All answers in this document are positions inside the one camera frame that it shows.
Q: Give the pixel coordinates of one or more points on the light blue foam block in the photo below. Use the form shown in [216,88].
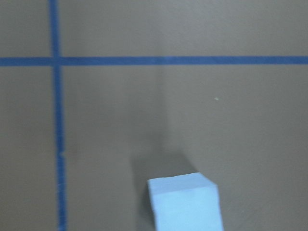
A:
[187,202]

